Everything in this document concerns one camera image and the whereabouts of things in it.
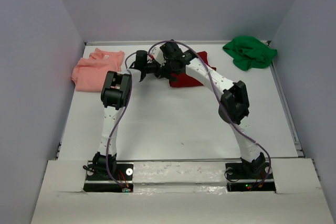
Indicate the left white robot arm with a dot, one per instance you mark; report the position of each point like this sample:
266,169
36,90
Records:
115,96

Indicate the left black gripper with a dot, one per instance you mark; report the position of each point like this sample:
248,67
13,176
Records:
157,65

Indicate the red t shirt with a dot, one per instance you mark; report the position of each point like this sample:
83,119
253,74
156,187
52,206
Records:
183,80

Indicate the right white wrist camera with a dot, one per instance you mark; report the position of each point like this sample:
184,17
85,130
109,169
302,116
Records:
157,55

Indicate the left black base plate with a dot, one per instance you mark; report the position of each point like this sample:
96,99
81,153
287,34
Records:
101,182

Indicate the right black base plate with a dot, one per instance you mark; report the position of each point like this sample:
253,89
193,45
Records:
239,181

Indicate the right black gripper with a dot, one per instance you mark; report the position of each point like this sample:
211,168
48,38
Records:
165,70

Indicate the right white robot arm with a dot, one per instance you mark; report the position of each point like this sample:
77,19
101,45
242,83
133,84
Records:
231,96

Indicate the pink folded t shirt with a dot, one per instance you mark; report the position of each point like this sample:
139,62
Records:
89,73

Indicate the green t shirt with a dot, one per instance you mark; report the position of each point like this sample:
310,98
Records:
248,52

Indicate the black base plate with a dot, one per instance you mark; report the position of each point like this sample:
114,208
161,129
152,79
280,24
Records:
239,181
101,182

